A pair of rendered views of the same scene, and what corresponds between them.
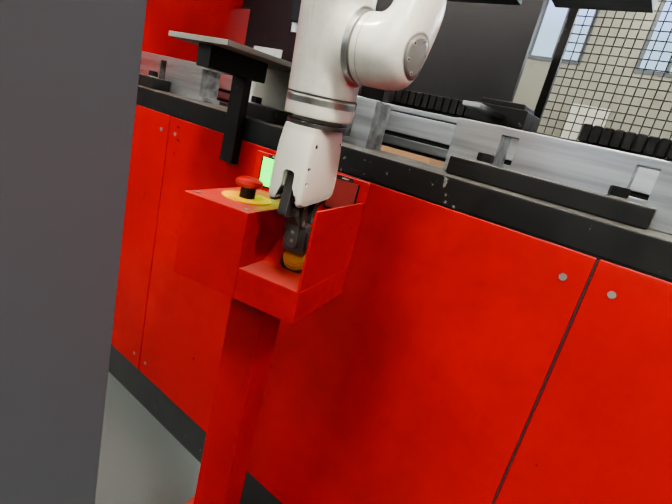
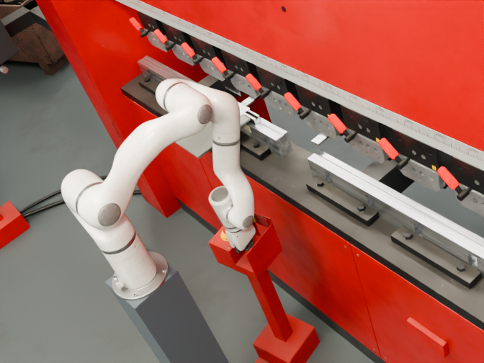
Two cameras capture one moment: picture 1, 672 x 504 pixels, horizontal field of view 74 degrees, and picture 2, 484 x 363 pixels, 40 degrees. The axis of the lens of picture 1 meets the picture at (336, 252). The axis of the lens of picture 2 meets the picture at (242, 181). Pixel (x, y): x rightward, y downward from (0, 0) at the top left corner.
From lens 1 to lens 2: 2.03 m
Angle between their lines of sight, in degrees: 37
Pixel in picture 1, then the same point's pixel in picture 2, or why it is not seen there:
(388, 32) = (235, 222)
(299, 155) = (233, 240)
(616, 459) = (384, 302)
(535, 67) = not seen: outside the picture
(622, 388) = (374, 282)
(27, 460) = (200, 342)
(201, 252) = (222, 258)
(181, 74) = not seen: hidden behind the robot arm
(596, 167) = (356, 191)
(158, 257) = not seen: hidden behind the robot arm
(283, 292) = (251, 272)
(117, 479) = (246, 305)
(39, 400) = (197, 333)
